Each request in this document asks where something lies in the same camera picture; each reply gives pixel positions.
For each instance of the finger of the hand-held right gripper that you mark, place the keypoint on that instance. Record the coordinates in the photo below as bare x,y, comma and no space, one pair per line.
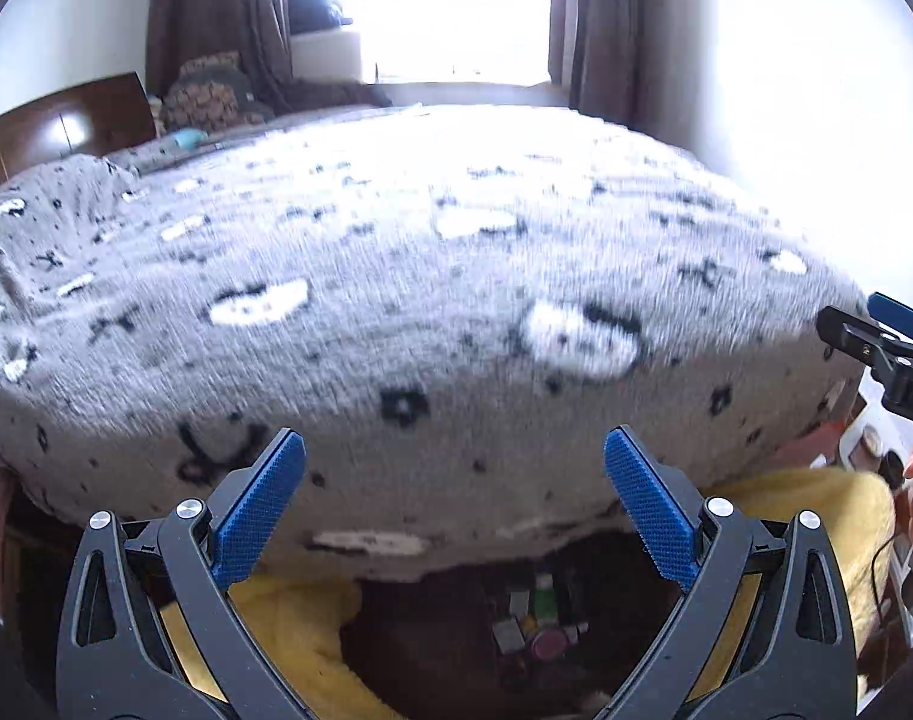
854,334
903,319

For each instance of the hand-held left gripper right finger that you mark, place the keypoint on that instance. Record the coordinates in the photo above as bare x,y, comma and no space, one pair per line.
651,510

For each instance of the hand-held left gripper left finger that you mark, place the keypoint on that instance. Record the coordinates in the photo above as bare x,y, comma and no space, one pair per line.
261,510

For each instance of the dark bin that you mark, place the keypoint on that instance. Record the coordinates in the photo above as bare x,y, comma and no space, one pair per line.
426,645

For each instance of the white cluttered box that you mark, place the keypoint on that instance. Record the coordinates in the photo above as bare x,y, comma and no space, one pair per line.
873,435

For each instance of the yellow fluffy blanket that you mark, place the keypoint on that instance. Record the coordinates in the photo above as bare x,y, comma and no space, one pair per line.
299,615

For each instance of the pink round lid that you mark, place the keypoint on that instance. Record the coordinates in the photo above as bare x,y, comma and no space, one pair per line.
550,643

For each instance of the grey square packet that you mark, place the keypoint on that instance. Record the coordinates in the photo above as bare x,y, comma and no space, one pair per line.
509,637

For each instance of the grey patterned fluffy blanket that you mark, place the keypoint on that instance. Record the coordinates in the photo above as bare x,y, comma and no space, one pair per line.
426,277

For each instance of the teal object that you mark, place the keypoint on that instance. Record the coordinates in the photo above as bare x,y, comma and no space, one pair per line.
188,139

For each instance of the brown curtain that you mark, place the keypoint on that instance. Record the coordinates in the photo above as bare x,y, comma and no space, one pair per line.
599,22
216,7

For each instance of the dark patterned pillow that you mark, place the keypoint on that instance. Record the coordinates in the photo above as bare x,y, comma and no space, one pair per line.
213,94

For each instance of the brown wooden headboard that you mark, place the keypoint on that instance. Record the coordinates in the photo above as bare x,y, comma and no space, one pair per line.
59,127

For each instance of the dark bag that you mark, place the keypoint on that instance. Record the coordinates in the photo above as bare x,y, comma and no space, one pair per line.
314,9

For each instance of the bright window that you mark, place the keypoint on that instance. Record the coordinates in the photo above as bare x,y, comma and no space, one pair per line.
419,7

